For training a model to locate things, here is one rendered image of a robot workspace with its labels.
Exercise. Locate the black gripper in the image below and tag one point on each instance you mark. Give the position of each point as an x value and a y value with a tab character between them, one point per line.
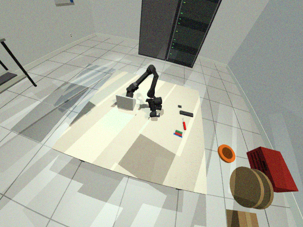
153	111

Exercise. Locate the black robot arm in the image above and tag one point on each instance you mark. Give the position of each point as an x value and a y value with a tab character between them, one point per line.
151	92

